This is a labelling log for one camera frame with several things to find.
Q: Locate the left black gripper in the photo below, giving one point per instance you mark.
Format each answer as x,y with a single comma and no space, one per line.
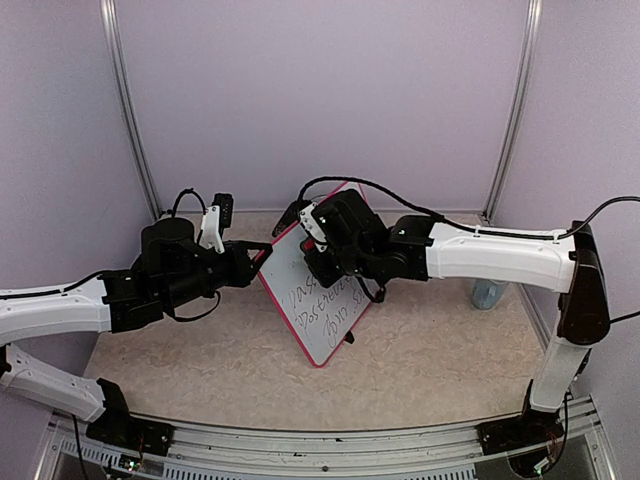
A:
243,270

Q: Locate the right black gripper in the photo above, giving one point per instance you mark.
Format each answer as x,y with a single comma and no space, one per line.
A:
324,274

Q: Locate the pink framed whiteboard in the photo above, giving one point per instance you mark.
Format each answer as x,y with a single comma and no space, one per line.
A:
319,318

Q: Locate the red whiteboard eraser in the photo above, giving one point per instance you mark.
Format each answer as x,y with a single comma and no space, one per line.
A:
308,246

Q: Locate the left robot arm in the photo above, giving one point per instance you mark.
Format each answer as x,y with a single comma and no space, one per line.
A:
175,266

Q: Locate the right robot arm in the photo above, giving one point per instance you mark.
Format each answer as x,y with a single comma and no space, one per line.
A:
346,238

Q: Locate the black floral square plate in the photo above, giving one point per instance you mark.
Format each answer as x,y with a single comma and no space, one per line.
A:
289,217

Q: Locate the light blue mug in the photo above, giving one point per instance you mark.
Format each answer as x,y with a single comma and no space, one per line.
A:
487,293

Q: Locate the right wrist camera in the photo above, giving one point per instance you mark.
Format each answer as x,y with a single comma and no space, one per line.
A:
312,227

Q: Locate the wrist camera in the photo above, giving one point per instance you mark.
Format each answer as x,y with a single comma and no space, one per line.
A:
312,227
217,217

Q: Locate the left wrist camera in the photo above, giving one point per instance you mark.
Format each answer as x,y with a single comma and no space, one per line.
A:
217,217

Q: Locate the front aluminium rail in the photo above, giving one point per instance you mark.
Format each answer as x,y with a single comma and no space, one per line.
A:
200,451

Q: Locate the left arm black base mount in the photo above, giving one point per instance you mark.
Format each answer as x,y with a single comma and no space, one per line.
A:
116,426

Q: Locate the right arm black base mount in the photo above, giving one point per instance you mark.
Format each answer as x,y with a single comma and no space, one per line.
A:
529,427

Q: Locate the left aluminium frame post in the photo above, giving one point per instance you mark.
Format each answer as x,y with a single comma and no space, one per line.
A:
108,10

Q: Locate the aluminium frame post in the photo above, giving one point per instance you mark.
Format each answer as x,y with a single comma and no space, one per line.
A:
108,10
517,107

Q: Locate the right aluminium frame post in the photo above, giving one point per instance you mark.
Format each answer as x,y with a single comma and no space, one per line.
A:
517,107

